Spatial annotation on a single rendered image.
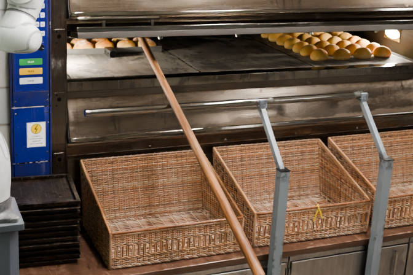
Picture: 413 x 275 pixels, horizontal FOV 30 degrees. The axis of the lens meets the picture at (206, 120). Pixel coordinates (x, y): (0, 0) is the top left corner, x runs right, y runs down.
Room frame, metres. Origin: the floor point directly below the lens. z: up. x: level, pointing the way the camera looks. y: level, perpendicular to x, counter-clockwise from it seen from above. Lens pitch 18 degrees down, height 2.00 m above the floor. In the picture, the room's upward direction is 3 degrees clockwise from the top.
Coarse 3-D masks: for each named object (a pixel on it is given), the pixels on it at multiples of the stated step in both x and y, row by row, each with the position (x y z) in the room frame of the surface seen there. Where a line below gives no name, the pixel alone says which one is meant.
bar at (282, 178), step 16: (288, 96) 3.01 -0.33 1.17; (304, 96) 3.03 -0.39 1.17; (320, 96) 3.06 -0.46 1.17; (336, 96) 3.09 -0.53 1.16; (352, 96) 3.12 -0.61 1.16; (96, 112) 2.67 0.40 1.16; (112, 112) 2.70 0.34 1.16; (128, 112) 2.72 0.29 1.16; (144, 112) 2.75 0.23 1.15; (368, 112) 3.10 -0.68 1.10; (272, 144) 2.83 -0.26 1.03; (384, 160) 2.94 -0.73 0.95; (288, 176) 2.75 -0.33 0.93; (384, 176) 2.93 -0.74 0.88; (384, 192) 2.94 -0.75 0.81; (384, 208) 2.94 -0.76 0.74; (272, 224) 2.76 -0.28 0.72; (384, 224) 2.95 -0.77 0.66; (272, 240) 2.75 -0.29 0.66; (272, 256) 2.74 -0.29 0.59; (368, 256) 2.96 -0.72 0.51; (272, 272) 2.74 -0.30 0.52; (368, 272) 2.95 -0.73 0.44
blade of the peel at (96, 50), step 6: (78, 48) 3.51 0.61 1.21; (84, 48) 3.52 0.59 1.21; (90, 48) 3.53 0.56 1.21; (96, 48) 3.54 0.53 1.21; (102, 48) 3.56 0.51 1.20; (114, 48) 3.58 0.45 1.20; (120, 48) 3.59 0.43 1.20; (126, 48) 3.60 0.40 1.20; (132, 48) 3.62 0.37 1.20; (138, 48) 3.63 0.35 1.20; (156, 48) 3.67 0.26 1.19; (72, 54) 3.50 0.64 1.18; (78, 54) 3.51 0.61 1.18; (84, 54) 3.52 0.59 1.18
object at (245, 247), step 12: (144, 48) 3.23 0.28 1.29; (156, 60) 3.12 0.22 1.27; (156, 72) 3.01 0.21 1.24; (168, 96) 2.81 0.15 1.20; (180, 108) 2.72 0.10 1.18; (180, 120) 2.64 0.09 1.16; (192, 132) 2.56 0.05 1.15; (192, 144) 2.48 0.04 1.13; (204, 156) 2.41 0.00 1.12; (204, 168) 2.34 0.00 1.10; (216, 180) 2.27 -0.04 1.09; (216, 192) 2.21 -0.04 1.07; (228, 204) 2.15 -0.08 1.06; (228, 216) 2.09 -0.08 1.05; (240, 228) 2.03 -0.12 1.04; (240, 240) 1.99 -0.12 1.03; (252, 252) 1.93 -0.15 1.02; (252, 264) 1.89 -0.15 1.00
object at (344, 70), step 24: (192, 72) 3.29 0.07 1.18; (216, 72) 3.32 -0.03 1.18; (240, 72) 3.34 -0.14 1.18; (264, 72) 3.37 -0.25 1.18; (288, 72) 3.42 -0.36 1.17; (312, 72) 3.48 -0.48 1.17; (336, 72) 3.53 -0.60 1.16; (360, 72) 3.58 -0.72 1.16; (384, 72) 3.64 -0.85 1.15; (408, 72) 3.70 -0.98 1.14
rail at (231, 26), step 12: (204, 24) 3.10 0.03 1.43; (216, 24) 3.12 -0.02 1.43; (228, 24) 3.14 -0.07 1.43; (240, 24) 3.16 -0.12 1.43; (252, 24) 3.18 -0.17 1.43; (264, 24) 3.20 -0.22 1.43; (276, 24) 3.23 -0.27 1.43; (288, 24) 3.25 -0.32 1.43; (300, 24) 3.27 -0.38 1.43; (312, 24) 3.30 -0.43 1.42; (324, 24) 3.32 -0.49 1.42; (336, 24) 3.35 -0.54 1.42; (348, 24) 3.37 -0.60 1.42; (360, 24) 3.40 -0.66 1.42; (372, 24) 3.42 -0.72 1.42; (384, 24) 3.45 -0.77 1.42; (396, 24) 3.48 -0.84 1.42
